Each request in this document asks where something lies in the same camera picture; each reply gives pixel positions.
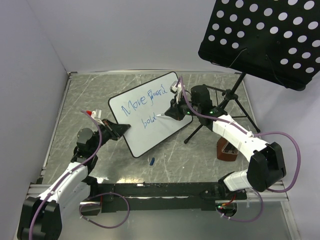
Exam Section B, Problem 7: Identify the white whiteboard black frame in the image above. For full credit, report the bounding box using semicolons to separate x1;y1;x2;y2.
108;71;193;158

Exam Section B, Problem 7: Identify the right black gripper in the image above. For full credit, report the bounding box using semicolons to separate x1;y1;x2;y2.
165;93;201;121

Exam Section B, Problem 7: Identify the aluminium frame rail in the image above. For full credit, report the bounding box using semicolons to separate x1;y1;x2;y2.
246;180;289;202

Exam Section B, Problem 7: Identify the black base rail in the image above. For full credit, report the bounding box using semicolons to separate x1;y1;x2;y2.
83;182;247;213

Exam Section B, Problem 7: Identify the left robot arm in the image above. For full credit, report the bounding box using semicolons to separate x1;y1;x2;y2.
17;119;131;240

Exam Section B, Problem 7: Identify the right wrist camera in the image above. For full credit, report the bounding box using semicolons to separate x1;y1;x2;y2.
170;81;183;105

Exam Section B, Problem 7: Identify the black perforated music stand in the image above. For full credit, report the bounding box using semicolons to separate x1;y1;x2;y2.
187;0;320;140

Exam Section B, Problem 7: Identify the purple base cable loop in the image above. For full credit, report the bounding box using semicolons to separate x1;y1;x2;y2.
79;191;130;229

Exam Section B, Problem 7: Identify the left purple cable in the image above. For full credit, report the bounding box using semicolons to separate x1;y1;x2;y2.
28;109;103;240

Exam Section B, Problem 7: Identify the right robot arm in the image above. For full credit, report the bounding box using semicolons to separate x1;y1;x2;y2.
164;82;286;199

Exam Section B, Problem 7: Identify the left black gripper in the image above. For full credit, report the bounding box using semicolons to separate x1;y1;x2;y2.
90;118;131;153

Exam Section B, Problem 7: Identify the blue marker cap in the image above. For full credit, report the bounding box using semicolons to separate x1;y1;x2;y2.
149;157;155;166

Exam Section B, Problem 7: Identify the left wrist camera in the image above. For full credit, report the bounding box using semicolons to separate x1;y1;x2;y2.
86;108;102;119

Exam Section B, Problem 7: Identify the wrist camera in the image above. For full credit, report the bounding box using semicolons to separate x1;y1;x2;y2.
86;108;102;119
170;81;183;105

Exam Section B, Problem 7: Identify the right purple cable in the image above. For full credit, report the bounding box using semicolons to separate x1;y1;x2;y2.
176;76;301;193

